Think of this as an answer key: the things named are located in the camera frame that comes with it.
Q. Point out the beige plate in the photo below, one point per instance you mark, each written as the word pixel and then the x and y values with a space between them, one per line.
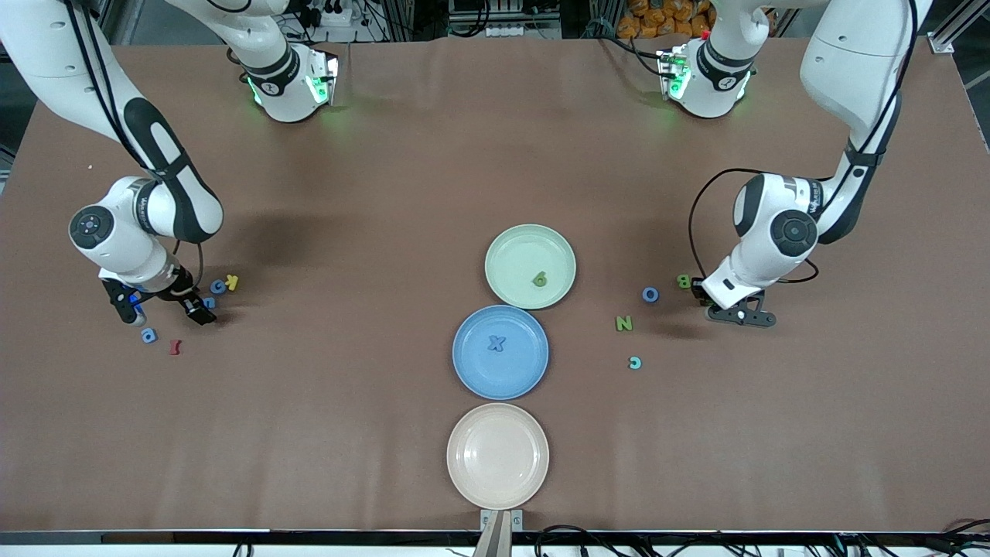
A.
pixel 497 456

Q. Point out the blue plate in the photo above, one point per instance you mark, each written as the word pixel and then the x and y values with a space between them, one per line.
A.
pixel 503 379

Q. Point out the white power strip with plugs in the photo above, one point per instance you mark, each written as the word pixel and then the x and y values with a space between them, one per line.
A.
pixel 329 19

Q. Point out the brown table mat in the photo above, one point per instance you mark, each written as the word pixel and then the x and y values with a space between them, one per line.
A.
pixel 309 433

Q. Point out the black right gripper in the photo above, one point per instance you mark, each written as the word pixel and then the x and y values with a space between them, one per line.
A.
pixel 182 292

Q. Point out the green foam letter N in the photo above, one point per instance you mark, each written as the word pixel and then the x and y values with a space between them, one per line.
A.
pixel 623 323

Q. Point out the aluminium frame corner post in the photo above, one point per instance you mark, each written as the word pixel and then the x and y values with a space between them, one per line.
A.
pixel 942 42

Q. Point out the orange fruit pile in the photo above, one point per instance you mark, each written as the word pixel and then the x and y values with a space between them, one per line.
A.
pixel 657 19

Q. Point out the long white power strip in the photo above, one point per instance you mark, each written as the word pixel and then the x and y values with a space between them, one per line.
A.
pixel 510 31

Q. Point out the blue foam letter X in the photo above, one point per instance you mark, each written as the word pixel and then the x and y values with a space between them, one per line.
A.
pixel 496 343

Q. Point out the blue foam letter G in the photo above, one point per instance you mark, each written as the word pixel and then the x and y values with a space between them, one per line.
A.
pixel 213 287

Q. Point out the blue foam letter O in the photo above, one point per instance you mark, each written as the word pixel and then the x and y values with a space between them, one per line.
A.
pixel 644 295

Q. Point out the blue foam letter a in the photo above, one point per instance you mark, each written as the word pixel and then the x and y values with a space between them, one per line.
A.
pixel 145 337

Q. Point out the pale green plate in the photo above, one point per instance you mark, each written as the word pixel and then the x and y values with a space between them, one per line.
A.
pixel 510 247

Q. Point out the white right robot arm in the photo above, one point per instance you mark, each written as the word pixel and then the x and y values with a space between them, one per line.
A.
pixel 124 247

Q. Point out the grey metal mount bracket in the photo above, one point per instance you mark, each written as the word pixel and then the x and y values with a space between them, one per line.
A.
pixel 501 534

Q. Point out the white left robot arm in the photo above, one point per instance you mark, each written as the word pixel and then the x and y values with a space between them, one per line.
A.
pixel 773 232

